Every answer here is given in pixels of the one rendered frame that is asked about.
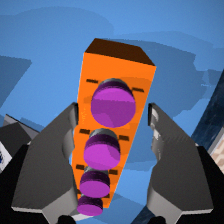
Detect purple round cap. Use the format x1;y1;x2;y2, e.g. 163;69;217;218
90;81;136;128
83;134;121;170
79;171;110;198
77;196;103;216

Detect white button housing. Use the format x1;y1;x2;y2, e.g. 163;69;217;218
0;114;39;173

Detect black table edge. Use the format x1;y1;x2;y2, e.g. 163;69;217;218
207;125;224;156

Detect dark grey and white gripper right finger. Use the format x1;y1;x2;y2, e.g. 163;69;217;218
146;103;224;224

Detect blue flat work mat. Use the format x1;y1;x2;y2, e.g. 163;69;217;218
0;0;224;224

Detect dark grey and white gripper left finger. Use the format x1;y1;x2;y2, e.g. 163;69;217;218
0;102;79;224

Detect orange tube rack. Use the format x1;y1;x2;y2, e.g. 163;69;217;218
71;38;156;208

